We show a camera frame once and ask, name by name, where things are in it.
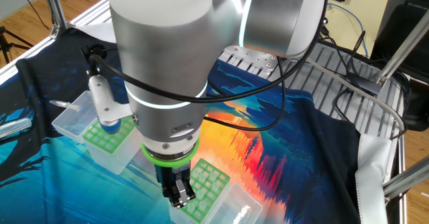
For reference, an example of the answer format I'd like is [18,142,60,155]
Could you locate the black cable with adapter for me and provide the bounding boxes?
[320,29,412,141]

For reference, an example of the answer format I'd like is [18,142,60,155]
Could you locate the slanted aluminium frame post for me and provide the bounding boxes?
[373,11,429,87]

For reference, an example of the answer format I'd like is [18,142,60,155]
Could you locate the printed sunset landscape cloth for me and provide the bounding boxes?
[0,27,393,224]

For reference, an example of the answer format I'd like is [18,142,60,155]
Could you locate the black office chair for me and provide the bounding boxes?
[370,0,429,84]

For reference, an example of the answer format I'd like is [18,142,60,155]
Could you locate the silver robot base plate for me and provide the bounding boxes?
[219,45,279,80]

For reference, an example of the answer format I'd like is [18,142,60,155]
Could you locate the blue cable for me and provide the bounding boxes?
[326,2,369,58]

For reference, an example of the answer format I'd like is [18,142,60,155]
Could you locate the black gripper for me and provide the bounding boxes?
[154,162,196,208]

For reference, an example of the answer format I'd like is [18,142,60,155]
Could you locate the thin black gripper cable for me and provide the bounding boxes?
[202,58,288,133]

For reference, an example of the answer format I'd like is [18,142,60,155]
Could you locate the green flange adapter ring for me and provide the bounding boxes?
[140,138,200,170]

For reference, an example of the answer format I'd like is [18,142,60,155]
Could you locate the slim blue-capped conical tube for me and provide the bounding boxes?
[49,99,81,113]

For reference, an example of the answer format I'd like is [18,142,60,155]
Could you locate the wrist camera on silver bracket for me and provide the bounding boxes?
[87,74,135,136]

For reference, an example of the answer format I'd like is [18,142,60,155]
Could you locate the aluminium frame beam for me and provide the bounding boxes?
[383,156,429,200]

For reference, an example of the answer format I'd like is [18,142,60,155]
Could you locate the black camera cable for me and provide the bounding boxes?
[80,0,331,104]

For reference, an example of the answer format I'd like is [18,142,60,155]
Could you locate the black tripod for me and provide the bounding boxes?
[0,25,34,66]

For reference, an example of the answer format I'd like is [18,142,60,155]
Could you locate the grey cable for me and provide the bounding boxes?
[305,58,407,134]

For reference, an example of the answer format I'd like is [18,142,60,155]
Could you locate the clear box green tip rack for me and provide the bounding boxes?
[167,158,264,224]
[51,90,143,176]

